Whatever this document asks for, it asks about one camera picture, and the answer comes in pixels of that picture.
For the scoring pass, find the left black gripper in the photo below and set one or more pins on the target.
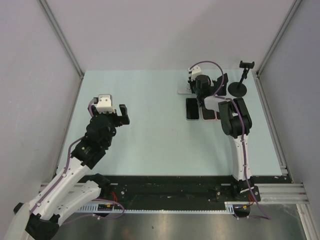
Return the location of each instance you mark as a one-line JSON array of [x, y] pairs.
[[120, 120]]

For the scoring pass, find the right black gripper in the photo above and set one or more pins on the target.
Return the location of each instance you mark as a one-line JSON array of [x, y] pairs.
[[192, 83]]

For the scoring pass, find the clear acrylic phone stand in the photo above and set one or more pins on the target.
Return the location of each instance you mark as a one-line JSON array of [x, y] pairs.
[[185, 90]]

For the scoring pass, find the black block phone stand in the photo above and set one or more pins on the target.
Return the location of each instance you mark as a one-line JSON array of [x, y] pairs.
[[220, 84]]

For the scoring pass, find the black phone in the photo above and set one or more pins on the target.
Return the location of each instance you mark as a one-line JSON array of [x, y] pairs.
[[192, 109]]

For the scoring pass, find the pink case phone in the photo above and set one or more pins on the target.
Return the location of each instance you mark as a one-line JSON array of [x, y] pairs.
[[218, 117]]

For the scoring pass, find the black round-base phone stand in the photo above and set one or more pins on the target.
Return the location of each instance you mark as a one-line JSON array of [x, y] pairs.
[[238, 89]]

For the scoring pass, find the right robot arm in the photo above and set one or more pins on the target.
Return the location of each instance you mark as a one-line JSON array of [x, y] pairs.
[[235, 119]]

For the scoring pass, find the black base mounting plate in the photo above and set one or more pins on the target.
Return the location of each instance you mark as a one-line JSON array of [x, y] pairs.
[[173, 193]]

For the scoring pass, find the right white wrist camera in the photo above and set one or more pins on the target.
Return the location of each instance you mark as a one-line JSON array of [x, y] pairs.
[[193, 72]]

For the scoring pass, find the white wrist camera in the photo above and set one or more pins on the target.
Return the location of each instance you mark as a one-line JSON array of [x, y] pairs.
[[104, 104], [193, 72]]

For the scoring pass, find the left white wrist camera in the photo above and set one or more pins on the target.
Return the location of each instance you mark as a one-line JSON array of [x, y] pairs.
[[104, 104]]

